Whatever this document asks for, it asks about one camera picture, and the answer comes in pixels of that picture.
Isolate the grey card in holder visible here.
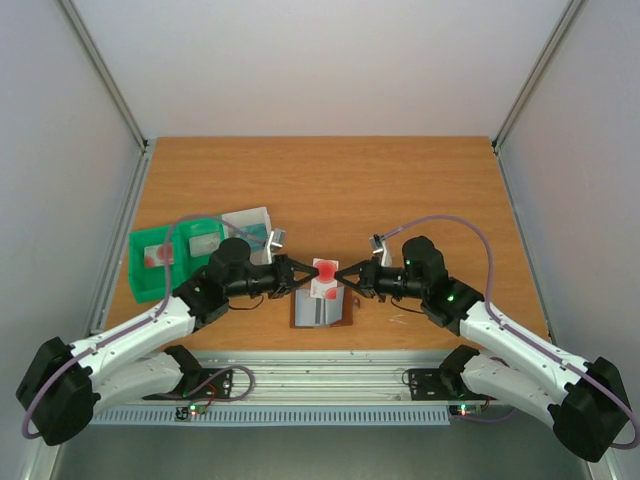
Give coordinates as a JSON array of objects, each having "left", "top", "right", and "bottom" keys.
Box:
[{"left": 293, "top": 287, "right": 344, "bottom": 328}]

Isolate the aluminium front rail frame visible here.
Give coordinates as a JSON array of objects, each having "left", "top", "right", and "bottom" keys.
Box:
[{"left": 44, "top": 349, "right": 596, "bottom": 406}]

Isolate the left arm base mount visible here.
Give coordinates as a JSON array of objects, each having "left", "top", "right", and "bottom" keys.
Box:
[{"left": 171, "top": 368, "right": 233, "bottom": 400}]

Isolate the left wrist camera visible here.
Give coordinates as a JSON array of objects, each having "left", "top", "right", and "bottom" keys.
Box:
[{"left": 263, "top": 228, "right": 286, "bottom": 264}]

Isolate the brown leather card holder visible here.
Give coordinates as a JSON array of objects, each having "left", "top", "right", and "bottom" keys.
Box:
[{"left": 289, "top": 286, "right": 356, "bottom": 329}]

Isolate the teal card stack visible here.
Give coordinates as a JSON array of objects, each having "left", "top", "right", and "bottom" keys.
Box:
[{"left": 240, "top": 223, "right": 268, "bottom": 243}]

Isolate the aluminium frame post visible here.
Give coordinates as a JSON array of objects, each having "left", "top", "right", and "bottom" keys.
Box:
[
  {"left": 54, "top": 0, "right": 151, "bottom": 151},
  {"left": 492, "top": 0, "right": 589, "bottom": 151}
]

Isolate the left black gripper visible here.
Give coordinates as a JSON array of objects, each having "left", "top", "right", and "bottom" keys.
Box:
[{"left": 227, "top": 255, "right": 320, "bottom": 299}]

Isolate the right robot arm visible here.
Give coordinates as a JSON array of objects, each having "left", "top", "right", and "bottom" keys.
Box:
[{"left": 334, "top": 236, "right": 639, "bottom": 462}]

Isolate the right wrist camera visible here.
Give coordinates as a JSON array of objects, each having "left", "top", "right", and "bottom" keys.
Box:
[{"left": 370, "top": 234, "right": 393, "bottom": 267}]

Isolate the grey slotted cable duct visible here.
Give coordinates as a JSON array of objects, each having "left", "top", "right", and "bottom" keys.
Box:
[{"left": 91, "top": 405, "right": 450, "bottom": 428}]

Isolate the red circle card in bin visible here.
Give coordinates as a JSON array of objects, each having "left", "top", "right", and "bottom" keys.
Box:
[{"left": 143, "top": 243, "right": 174, "bottom": 269}]

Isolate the white card in bin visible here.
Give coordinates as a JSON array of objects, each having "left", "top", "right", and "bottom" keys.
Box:
[{"left": 189, "top": 232, "right": 221, "bottom": 258}]

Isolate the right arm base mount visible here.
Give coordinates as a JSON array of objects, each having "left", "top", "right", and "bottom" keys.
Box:
[{"left": 402, "top": 368, "right": 451, "bottom": 401}]

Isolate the left aluminium frame post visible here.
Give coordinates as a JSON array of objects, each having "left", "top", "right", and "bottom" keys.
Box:
[{"left": 54, "top": 0, "right": 151, "bottom": 151}]

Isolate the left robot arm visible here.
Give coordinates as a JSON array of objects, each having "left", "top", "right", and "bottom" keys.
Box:
[{"left": 16, "top": 238, "right": 319, "bottom": 446}]

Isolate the green two-compartment bin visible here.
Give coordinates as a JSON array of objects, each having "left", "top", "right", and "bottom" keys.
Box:
[{"left": 128, "top": 218, "right": 228, "bottom": 303}]

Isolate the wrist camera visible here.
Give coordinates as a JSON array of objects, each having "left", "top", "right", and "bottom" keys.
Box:
[
  {"left": 263, "top": 228, "right": 286, "bottom": 264},
  {"left": 370, "top": 234, "right": 393, "bottom": 267}
]

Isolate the white plastic bin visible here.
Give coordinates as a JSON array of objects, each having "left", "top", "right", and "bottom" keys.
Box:
[{"left": 221, "top": 206, "right": 272, "bottom": 265}]

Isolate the right aluminium frame post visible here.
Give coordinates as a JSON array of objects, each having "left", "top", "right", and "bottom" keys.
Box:
[{"left": 492, "top": 0, "right": 589, "bottom": 151}]

